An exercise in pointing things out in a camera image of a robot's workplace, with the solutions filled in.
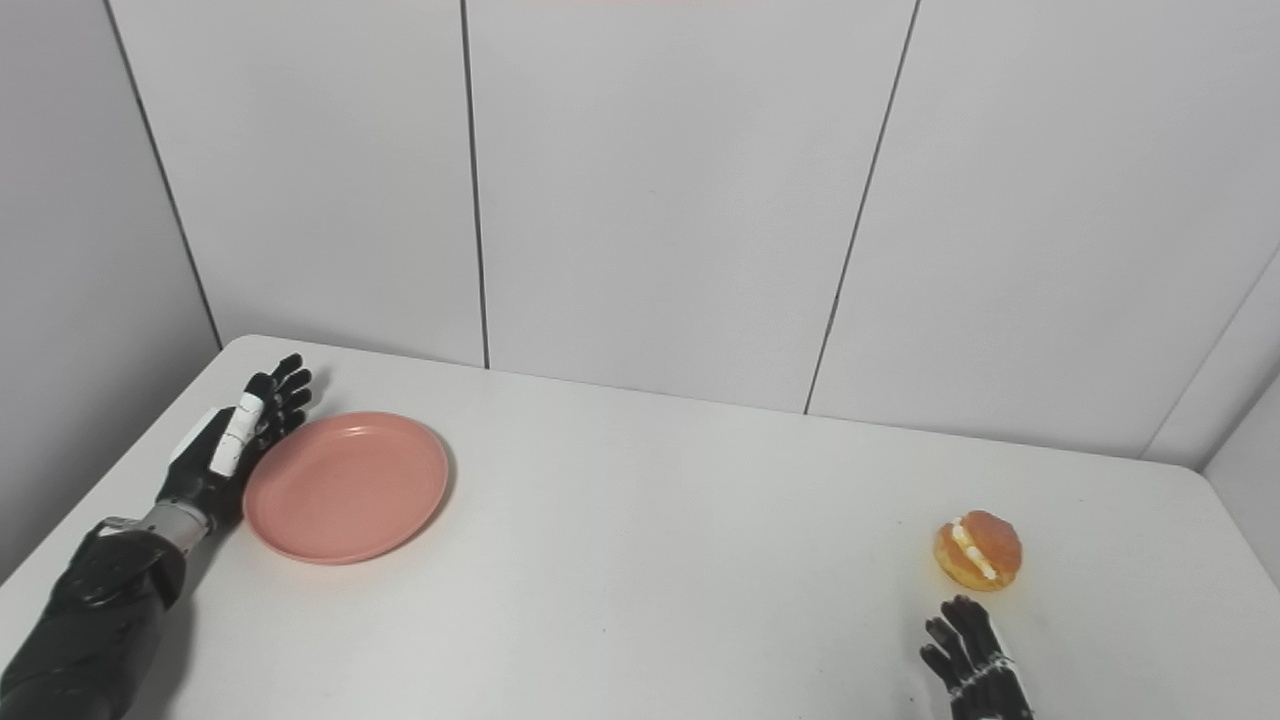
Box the pink round plate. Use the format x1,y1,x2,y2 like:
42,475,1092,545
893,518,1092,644
243,411,450,566

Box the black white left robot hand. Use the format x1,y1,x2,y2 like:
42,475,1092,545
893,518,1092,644
155,353,314,533

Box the cream puff pastry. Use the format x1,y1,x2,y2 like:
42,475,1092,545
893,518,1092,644
934,510,1023,592

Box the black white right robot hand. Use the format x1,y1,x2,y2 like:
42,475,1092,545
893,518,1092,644
920,596,1034,720

